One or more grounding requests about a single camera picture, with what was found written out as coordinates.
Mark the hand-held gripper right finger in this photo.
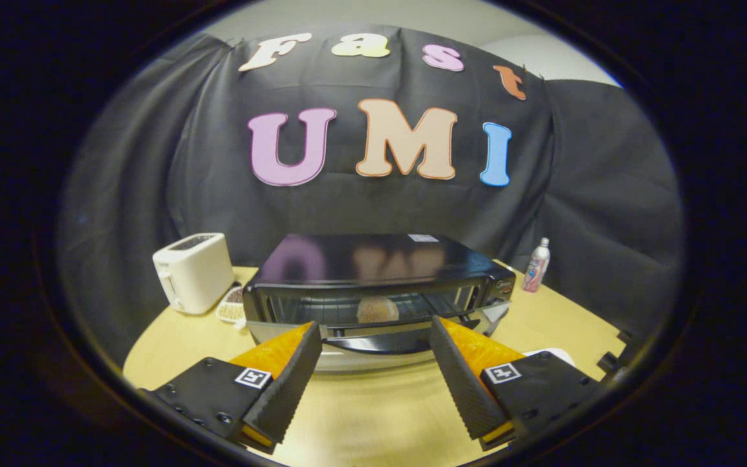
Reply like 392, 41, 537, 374
428, 316, 607, 451

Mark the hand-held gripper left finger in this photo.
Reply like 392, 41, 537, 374
141, 321, 323, 455

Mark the round breaded bun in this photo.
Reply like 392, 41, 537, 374
356, 296, 400, 324

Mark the black toaster oven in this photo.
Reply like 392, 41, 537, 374
242, 233, 517, 374

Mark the white bread toaster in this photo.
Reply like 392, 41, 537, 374
153, 232, 236, 316

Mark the white divided grain dish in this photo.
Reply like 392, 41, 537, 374
215, 285, 247, 325

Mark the white square plate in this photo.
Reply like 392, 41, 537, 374
522, 348, 575, 367

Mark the white bottle pink label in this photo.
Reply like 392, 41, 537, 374
522, 237, 551, 293

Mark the black backdrop cloth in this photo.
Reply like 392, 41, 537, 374
55, 25, 685, 370

